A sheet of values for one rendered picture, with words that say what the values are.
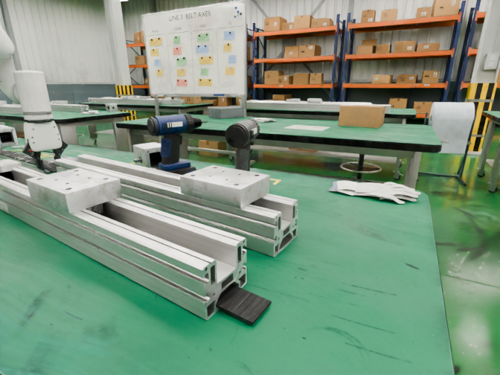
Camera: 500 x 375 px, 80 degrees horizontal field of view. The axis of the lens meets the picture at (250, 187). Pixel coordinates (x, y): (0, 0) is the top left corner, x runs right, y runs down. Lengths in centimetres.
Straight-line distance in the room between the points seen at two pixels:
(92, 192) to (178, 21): 369
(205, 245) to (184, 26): 379
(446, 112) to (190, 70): 301
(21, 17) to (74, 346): 1355
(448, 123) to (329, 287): 357
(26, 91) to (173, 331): 99
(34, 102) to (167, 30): 322
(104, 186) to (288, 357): 46
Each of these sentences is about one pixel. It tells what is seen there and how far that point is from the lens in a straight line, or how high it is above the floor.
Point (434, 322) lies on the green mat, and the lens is 51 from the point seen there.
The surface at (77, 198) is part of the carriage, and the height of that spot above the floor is 89.
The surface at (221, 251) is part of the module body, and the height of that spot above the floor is 84.
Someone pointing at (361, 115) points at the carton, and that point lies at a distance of 247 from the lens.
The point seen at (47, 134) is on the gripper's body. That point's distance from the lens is 128.
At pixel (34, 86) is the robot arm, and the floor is 109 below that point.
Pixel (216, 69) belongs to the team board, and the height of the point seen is 126.
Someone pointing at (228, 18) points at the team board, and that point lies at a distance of 382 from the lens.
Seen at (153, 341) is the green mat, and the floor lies 78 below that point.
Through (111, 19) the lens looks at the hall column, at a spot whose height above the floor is 269.
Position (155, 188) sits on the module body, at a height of 86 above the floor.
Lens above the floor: 109
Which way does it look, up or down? 19 degrees down
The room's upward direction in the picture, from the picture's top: straight up
